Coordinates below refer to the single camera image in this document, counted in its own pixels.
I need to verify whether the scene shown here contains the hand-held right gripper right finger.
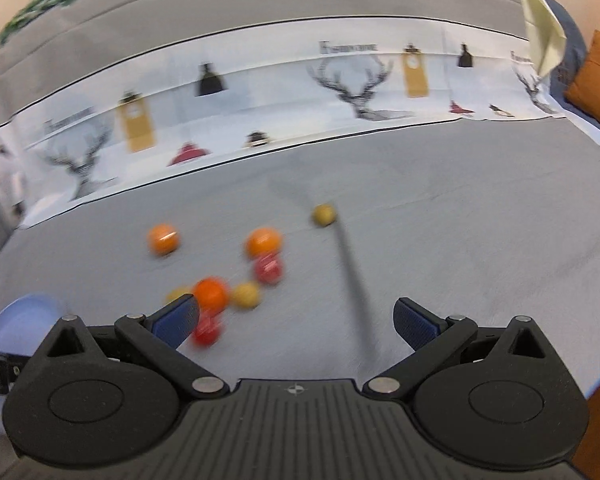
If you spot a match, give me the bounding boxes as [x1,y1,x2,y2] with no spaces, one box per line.
[362,297,549,402]

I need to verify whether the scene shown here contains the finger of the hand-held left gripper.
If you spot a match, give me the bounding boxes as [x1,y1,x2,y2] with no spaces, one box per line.
[0,349,29,395]

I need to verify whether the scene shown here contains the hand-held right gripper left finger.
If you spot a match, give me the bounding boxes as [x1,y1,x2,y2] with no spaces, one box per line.
[45,294,231,402]

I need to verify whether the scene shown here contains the small red fruit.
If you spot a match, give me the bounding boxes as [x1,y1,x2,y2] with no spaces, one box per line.
[192,314,226,348]
[253,256,285,286]

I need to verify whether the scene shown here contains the deep orange mandarin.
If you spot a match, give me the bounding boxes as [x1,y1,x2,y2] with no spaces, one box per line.
[192,277,230,315]

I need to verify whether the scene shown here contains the light blue bowl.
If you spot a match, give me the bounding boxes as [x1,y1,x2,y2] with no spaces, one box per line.
[0,292,70,436]

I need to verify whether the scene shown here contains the olive yellow fruit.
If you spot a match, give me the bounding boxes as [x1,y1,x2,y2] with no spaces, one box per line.
[312,203,337,227]

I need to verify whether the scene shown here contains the grey bed sheet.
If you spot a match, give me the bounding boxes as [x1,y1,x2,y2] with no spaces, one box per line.
[0,115,600,480]

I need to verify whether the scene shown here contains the deer printed duvet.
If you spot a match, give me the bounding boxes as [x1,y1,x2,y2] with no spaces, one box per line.
[0,0,576,231]

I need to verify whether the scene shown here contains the orange cushion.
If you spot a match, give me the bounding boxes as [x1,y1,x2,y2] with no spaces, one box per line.
[564,30,600,139]

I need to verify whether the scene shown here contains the blue cloth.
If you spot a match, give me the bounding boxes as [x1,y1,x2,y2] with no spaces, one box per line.
[537,0,600,136]

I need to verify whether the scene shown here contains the cream cloth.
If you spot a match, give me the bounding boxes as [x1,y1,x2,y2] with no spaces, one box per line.
[514,0,568,79]

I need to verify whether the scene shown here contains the green patterned pillow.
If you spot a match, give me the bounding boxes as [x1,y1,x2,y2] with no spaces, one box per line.
[0,0,146,46]

